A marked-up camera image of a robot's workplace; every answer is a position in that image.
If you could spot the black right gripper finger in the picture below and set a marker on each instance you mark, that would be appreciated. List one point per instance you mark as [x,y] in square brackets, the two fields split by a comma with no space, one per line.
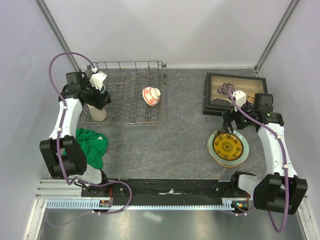
[226,125]
[232,127]

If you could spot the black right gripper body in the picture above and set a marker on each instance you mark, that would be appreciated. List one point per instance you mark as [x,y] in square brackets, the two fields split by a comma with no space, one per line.
[242,121]

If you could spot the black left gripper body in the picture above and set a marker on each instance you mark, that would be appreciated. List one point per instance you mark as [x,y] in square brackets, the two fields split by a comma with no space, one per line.
[92,94]

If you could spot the yellow patterned plate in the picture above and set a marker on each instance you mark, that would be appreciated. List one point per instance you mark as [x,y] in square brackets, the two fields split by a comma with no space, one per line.
[227,146]

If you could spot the beige cup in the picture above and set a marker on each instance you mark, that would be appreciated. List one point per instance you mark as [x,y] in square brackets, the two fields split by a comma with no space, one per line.
[96,114]

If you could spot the green flower plate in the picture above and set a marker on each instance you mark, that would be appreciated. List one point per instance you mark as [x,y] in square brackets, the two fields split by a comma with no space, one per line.
[244,142]

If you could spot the cream bird plate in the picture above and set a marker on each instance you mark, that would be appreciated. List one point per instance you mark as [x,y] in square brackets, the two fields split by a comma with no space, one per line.
[220,161]

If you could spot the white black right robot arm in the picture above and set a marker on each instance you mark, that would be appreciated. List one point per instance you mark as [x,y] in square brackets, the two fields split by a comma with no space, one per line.
[281,190]

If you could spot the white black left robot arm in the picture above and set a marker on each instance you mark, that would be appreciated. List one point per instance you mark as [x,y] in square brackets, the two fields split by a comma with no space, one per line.
[62,154]

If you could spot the dark teal mug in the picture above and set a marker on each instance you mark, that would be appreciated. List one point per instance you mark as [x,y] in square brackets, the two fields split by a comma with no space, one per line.
[105,95]

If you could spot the black glass-lid display box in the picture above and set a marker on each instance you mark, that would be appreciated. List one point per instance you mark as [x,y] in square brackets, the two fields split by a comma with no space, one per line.
[216,96]

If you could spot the green cloth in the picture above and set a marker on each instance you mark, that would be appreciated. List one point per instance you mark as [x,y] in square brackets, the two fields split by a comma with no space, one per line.
[93,145]

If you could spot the white orange patterned bowl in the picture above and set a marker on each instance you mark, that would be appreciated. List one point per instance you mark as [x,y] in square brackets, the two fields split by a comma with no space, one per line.
[151,95]

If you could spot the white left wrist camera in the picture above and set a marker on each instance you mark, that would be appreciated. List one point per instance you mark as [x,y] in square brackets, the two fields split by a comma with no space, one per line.
[97,78]

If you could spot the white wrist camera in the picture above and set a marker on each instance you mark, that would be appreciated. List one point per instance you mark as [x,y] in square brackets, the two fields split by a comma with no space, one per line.
[238,98]
[97,78]

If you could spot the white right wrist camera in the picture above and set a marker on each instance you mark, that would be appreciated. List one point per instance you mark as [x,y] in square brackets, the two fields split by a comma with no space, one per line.
[238,98]

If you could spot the grey wire dish rack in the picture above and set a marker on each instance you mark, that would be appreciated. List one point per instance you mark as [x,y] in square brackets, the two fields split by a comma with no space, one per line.
[125,81]

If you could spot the slotted cable duct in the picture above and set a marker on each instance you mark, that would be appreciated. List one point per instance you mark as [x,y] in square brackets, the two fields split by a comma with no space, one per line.
[95,204]

